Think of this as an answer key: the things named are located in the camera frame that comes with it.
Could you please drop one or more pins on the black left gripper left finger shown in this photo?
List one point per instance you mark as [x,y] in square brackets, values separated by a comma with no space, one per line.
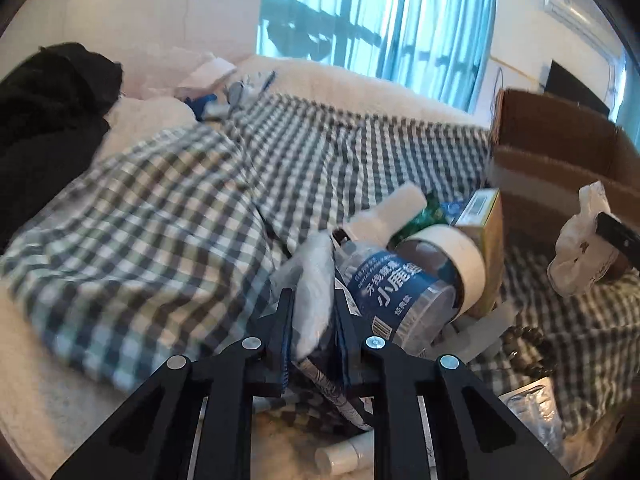
[192,419]

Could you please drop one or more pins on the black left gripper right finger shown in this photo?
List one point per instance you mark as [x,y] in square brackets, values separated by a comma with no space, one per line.
[434,419]

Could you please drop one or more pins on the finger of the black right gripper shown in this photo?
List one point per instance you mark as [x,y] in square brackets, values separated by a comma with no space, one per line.
[622,238]

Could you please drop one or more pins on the white tissue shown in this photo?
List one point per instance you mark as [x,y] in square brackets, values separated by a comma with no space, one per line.
[582,257]

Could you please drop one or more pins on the silver foil blister pack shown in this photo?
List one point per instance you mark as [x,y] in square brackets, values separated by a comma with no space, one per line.
[534,405]

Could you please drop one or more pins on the blue white pouch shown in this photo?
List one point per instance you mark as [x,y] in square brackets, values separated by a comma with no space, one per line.
[310,273]

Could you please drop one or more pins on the white cream tube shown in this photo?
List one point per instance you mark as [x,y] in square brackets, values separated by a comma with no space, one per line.
[347,456]

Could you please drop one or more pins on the brown cardboard box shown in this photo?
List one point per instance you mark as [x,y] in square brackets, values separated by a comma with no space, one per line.
[543,149]

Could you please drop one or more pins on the clear blue-label plastic jar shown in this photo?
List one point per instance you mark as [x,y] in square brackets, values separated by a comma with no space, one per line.
[400,301]

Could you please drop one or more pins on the tan cardboard small box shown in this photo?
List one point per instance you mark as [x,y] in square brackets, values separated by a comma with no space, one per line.
[482,221]

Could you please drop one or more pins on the white tape roll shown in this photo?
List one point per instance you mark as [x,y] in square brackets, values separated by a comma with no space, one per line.
[453,257]

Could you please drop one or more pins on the green checkered cloth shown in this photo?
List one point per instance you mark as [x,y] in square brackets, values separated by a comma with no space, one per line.
[168,247]

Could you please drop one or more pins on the green snack packet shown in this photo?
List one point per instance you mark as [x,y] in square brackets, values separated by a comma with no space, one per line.
[430,215]

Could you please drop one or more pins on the white bottle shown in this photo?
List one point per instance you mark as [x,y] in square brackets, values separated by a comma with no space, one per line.
[378,224]

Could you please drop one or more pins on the white air conditioner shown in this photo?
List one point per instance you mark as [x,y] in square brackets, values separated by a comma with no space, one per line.
[601,38]

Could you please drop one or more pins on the blue window curtain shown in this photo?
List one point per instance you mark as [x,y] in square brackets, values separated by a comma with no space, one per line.
[436,48]

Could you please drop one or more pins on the white fluffy blanket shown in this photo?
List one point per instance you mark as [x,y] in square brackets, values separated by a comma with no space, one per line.
[155,82]

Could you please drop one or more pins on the black garment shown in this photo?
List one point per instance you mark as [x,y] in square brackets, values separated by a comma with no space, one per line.
[53,109]

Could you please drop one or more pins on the black wall television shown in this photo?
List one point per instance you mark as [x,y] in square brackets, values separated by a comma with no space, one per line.
[565,85]

